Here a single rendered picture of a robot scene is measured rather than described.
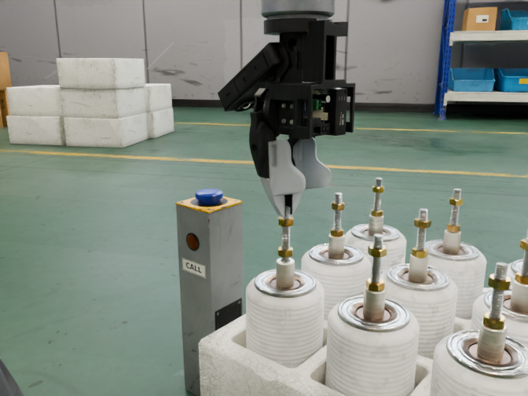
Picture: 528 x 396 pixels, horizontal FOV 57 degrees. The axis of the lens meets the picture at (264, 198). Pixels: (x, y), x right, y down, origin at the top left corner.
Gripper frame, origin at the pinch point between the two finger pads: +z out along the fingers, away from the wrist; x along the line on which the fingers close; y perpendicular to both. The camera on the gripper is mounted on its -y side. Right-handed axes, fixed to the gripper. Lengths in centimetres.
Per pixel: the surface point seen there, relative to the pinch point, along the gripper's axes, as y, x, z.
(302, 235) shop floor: -57, 66, 35
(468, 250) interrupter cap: 11.2, 26.3, 9.9
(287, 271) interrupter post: 1.6, -0.7, 8.0
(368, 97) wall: -288, 426, 21
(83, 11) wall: -579, 238, -77
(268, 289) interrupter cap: 0.8, -3.0, 9.8
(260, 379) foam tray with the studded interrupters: 4.1, -7.4, 18.1
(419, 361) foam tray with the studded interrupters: 15.1, 7.3, 17.2
